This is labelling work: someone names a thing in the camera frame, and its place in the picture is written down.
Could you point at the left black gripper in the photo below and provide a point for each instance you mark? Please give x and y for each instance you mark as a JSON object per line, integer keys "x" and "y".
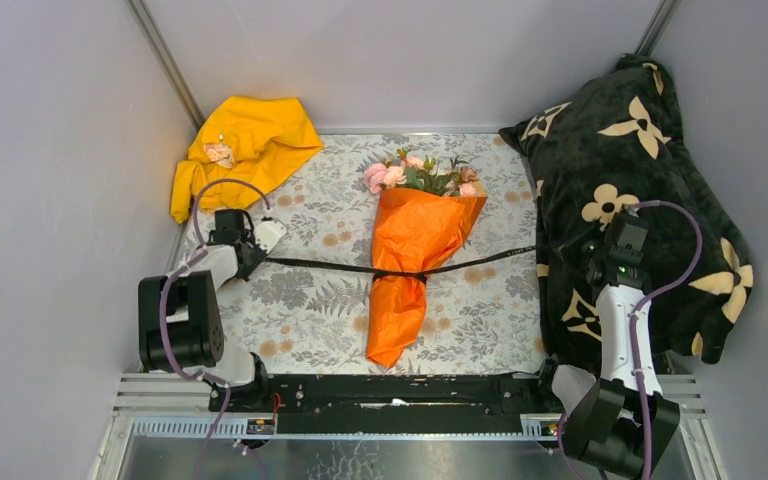
{"x": 246, "y": 273}

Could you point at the pink fake flower stem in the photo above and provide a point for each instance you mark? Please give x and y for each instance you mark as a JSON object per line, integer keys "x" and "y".
{"x": 380, "y": 176}

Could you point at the orange wrapping paper sheet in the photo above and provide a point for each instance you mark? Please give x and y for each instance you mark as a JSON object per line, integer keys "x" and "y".
{"x": 414, "y": 232}

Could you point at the pink fake flower bunch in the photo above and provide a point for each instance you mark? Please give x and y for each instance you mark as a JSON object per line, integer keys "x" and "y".
{"x": 444, "y": 178}

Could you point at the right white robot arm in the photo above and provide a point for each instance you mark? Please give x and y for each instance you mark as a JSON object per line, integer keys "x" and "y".
{"x": 618, "y": 420}

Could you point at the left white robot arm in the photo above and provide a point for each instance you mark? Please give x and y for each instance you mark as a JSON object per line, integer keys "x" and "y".
{"x": 180, "y": 329}

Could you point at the floral patterned tablecloth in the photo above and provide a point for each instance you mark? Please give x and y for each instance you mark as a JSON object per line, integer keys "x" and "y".
{"x": 482, "y": 315}

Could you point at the yellow cloth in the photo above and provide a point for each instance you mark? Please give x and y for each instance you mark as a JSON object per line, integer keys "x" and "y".
{"x": 250, "y": 147}

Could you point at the black floral plush blanket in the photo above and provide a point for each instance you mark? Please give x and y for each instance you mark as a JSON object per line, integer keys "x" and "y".
{"x": 618, "y": 141}

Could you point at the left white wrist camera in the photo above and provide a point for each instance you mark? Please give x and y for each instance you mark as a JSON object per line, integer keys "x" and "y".
{"x": 268, "y": 233}

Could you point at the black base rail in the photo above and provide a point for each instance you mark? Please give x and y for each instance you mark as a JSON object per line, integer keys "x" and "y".
{"x": 310, "y": 404}

